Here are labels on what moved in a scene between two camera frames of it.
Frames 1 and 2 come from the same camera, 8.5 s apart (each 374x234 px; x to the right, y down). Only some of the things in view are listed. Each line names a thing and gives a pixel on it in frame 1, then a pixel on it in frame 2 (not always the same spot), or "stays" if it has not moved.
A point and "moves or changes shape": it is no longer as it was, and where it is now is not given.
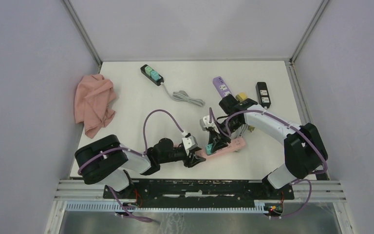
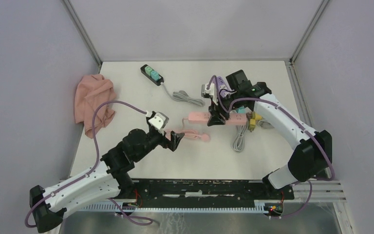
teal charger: (148, 70) stays
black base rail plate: (201, 191) stays
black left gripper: (194, 159) -> (175, 139)
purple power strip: (221, 86) stays
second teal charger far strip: (155, 75) stays
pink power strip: (234, 146) moves or changes shape
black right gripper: (218, 140) -> (215, 110)
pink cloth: (93, 95) stays
